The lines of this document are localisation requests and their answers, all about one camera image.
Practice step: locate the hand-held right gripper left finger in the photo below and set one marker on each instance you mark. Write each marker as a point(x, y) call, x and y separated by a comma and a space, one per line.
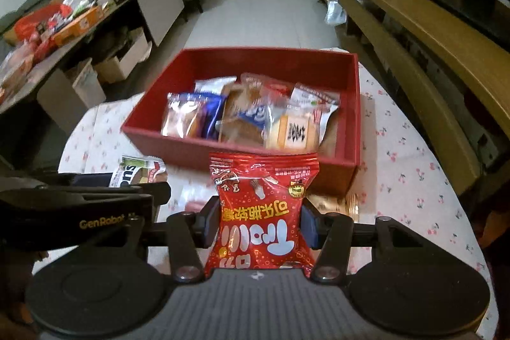
point(209, 224)

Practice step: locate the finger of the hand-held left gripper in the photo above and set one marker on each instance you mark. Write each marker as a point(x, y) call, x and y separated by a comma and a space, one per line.
point(59, 180)
point(119, 192)

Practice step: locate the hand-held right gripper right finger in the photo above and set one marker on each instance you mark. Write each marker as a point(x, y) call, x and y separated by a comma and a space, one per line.
point(308, 226)

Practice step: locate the shiny red candy packet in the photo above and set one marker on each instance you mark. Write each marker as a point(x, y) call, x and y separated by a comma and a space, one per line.
point(259, 212)

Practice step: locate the red cardboard box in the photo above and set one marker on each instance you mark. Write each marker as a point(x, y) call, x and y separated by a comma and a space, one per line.
point(239, 61)

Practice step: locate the white brown print packet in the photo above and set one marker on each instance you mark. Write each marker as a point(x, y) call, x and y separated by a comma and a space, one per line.
point(131, 170)

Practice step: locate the gold foil packet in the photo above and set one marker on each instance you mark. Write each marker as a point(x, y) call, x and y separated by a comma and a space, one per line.
point(338, 204)

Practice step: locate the beige cracker packet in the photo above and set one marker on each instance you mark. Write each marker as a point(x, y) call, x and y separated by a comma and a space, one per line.
point(295, 131)

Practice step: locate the white storage box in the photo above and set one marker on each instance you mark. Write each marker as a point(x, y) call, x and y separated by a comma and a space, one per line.
point(85, 85)

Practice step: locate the blue orange snack packet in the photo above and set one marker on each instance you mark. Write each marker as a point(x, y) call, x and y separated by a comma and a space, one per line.
point(187, 117)

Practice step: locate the cherry print tablecloth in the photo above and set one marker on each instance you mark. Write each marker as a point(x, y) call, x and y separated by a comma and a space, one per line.
point(398, 172)

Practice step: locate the brown snack packet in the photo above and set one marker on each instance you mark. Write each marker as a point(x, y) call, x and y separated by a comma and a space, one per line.
point(243, 125)

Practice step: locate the white red green packet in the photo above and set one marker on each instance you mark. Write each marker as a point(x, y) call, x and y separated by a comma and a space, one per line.
point(314, 95)

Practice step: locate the white cardboard box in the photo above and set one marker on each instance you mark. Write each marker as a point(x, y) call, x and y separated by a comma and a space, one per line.
point(127, 57)

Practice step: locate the white snack packet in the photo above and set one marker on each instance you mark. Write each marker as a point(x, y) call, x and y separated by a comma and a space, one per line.
point(211, 85)

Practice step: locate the clear red edge packet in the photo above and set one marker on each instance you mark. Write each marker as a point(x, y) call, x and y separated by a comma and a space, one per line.
point(259, 81)

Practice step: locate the orange snack box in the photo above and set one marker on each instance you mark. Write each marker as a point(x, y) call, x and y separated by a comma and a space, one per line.
point(77, 25)

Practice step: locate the red plastic basin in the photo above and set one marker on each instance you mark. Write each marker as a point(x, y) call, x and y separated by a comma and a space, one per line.
point(32, 21)

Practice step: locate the black coffee table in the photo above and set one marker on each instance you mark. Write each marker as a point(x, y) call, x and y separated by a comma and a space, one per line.
point(159, 9)

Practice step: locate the clear plastic bag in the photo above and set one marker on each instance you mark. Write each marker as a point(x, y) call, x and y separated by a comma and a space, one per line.
point(334, 11)

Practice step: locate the wooden TV cabinet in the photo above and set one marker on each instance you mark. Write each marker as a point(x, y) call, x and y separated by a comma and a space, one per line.
point(418, 5)

